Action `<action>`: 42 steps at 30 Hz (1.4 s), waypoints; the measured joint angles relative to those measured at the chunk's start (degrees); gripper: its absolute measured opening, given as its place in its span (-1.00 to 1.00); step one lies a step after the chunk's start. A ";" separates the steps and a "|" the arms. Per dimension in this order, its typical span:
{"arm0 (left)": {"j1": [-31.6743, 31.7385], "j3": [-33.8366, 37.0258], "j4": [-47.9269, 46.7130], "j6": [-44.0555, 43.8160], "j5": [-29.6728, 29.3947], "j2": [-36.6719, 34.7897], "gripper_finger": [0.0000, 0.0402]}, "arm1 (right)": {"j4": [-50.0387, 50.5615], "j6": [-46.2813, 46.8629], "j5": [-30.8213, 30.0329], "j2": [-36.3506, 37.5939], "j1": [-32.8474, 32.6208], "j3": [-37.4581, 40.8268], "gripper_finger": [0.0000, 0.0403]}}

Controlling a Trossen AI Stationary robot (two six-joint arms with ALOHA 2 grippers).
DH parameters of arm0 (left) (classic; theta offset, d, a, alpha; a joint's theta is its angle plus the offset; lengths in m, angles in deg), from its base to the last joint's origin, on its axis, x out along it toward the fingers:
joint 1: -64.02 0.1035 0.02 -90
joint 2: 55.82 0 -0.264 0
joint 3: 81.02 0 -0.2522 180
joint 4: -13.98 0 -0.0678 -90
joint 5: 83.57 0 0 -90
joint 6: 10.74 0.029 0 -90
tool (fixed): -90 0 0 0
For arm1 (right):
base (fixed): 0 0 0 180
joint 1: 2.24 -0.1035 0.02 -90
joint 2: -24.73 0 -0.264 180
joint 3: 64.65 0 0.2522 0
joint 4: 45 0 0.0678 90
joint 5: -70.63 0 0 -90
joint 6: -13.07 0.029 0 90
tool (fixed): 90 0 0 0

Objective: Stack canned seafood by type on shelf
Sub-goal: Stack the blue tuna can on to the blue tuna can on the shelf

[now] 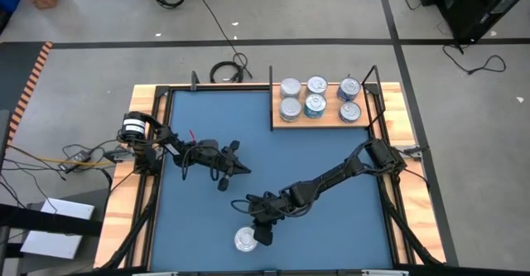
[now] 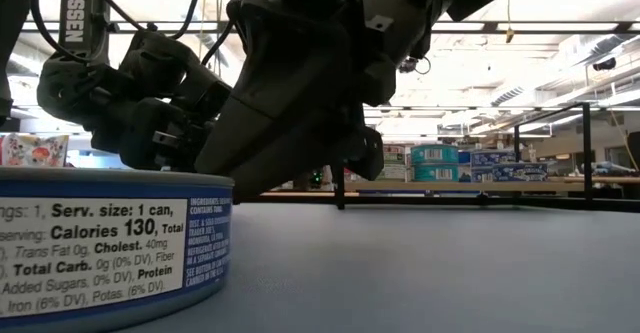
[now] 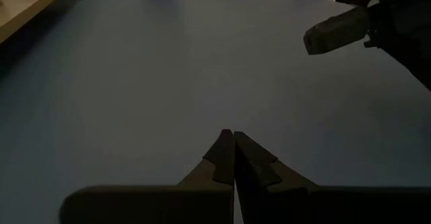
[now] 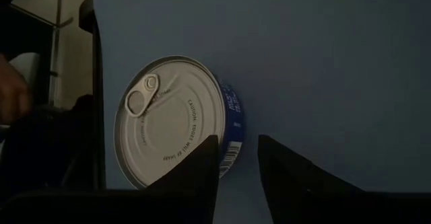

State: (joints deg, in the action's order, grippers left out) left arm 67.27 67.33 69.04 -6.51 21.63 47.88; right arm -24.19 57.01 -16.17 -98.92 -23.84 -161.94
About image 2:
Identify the silver ventilation duct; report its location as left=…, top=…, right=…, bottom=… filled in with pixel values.
left=487, top=35, right=640, bottom=109

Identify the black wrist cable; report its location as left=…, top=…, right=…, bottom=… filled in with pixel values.
left=169, top=0, right=239, bottom=69
left=27, top=0, right=156, bottom=67

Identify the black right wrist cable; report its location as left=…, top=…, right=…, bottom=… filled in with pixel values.
left=169, top=0, right=239, bottom=69

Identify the black metal shelf frame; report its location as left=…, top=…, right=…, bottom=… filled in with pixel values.
left=244, top=101, right=594, bottom=211

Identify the black dome fixture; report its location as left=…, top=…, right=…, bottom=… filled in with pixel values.
left=592, top=56, right=618, bottom=73

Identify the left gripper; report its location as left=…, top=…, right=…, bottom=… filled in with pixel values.
left=90, top=96, right=217, bottom=173

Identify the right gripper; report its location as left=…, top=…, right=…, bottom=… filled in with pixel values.
left=234, top=0, right=499, bottom=182

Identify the blue table mat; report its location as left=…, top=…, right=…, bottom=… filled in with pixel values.
left=114, top=202, right=640, bottom=333

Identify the dark blue label tuna can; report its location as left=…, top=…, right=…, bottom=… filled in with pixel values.
left=0, top=166, right=235, bottom=333
left=470, top=150, right=519, bottom=169
left=469, top=166, right=497, bottom=184

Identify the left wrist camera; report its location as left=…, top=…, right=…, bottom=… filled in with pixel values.
left=172, top=65, right=233, bottom=124

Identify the black hanging camera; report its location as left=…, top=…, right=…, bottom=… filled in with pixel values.
left=398, top=55, right=432, bottom=76

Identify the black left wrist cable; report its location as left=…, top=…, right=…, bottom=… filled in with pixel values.
left=27, top=0, right=156, bottom=67

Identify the floral patterned box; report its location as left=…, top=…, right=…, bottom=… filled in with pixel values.
left=0, top=132, right=70, bottom=169

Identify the wooden shelf board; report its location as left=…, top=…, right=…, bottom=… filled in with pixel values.
left=259, top=175, right=640, bottom=198

